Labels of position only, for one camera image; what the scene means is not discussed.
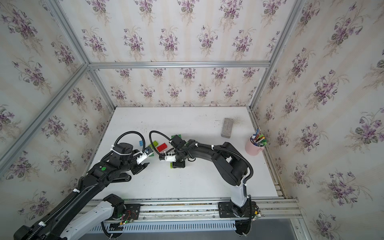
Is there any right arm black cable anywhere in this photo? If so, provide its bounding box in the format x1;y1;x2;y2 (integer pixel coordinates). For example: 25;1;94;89
148;130;172;157

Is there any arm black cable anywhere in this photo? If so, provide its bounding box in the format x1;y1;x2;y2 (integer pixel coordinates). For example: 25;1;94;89
148;130;172;157
111;130;146;154

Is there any grey eraser block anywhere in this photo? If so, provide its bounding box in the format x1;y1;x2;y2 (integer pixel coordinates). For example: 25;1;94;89
221;118;234;139

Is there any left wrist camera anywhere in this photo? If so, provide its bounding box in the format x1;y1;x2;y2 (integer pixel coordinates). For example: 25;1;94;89
136;148;154;165

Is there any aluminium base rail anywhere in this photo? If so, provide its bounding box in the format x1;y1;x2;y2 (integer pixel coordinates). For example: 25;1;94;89
56;196;302;224

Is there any lime green long lego brick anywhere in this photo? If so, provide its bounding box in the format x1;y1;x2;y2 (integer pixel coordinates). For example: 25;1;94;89
149;141;159;148

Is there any red long lego brick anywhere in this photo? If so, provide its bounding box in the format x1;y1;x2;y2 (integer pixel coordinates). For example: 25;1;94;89
157;143;168;153

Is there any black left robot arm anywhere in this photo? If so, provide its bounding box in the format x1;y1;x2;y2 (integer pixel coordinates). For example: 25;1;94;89
14;143;153;240

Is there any pink pen cup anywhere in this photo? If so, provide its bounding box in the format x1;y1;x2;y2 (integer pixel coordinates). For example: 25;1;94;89
245;138;265;156

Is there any coloured pens bundle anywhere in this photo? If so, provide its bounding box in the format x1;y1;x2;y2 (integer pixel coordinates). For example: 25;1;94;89
250;128;268;147

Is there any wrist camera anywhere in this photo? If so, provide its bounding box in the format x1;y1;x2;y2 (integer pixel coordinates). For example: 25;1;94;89
159;154;177;162
136;148;154;165

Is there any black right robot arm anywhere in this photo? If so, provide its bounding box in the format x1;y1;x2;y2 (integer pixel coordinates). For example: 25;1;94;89
170;136;260;218

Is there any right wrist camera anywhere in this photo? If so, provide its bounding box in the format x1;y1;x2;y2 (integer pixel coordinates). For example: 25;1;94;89
159;154;177;162

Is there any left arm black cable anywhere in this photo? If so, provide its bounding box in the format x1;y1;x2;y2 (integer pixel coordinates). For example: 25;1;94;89
111;130;146;154

